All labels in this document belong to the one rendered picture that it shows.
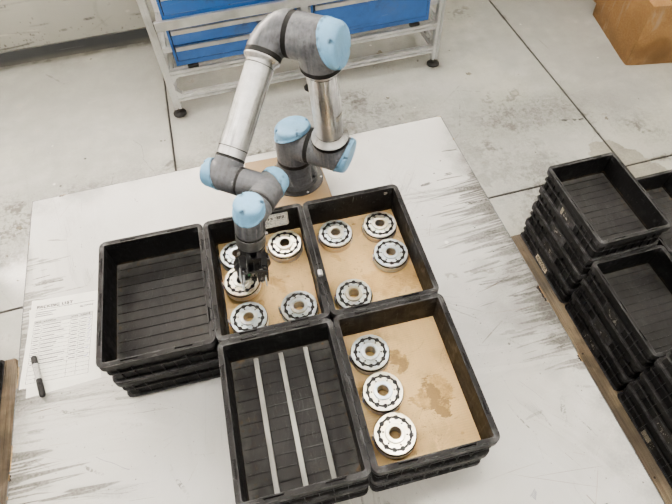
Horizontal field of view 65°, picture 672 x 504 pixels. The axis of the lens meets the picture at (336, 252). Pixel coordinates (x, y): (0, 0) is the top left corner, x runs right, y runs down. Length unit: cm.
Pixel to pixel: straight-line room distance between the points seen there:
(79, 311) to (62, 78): 248
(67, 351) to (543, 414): 139
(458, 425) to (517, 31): 319
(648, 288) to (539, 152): 118
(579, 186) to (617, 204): 16
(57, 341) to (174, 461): 55
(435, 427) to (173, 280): 85
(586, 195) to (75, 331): 196
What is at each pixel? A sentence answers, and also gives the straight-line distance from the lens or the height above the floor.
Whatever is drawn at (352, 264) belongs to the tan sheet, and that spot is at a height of 83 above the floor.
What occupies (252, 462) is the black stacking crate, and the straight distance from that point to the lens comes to 137.
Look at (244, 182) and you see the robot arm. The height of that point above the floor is 119.
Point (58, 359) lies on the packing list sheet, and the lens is 179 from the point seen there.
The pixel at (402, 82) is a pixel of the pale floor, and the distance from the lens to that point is 354.
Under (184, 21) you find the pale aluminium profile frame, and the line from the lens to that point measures 311.
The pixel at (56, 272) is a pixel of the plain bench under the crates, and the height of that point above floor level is 70.
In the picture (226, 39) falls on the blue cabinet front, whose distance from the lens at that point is 321.
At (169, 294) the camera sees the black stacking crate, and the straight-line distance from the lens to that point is 161.
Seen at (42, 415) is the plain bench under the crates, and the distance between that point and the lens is 174.
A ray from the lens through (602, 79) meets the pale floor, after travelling 387.
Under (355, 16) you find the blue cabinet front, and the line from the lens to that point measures 332.
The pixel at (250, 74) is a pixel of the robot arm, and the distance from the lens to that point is 138.
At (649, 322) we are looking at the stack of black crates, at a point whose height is 38.
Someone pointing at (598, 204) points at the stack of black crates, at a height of 49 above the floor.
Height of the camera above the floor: 214
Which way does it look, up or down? 55 degrees down
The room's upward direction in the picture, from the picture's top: 3 degrees counter-clockwise
